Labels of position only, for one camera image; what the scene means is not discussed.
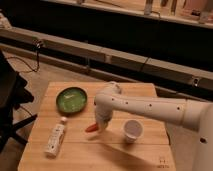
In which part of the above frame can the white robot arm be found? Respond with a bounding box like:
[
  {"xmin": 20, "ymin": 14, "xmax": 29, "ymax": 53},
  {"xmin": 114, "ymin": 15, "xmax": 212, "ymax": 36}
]
[{"xmin": 94, "ymin": 82, "xmax": 213, "ymax": 171}]

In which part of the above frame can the green ceramic bowl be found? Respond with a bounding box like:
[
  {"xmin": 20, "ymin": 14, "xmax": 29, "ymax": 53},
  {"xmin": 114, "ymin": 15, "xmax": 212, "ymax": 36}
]
[{"xmin": 56, "ymin": 87, "xmax": 87, "ymax": 115}]

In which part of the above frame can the white paper cup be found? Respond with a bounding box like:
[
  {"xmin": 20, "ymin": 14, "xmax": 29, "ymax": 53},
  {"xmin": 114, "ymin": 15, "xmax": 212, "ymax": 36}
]
[{"xmin": 123, "ymin": 120, "xmax": 143, "ymax": 143}]

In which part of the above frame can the white squeeze tube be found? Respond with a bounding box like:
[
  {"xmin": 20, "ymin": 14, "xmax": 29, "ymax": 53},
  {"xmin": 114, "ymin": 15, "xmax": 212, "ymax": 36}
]
[{"xmin": 44, "ymin": 117, "xmax": 67, "ymax": 158}]

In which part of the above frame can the black office chair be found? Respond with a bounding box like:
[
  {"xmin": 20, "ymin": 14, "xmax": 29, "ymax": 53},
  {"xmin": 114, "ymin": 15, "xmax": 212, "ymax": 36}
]
[{"xmin": 0, "ymin": 50, "xmax": 37, "ymax": 153}]

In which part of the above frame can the black cable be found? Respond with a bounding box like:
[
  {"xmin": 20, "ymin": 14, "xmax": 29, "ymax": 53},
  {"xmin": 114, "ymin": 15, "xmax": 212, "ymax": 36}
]
[{"xmin": 5, "ymin": 39, "xmax": 44, "ymax": 74}]

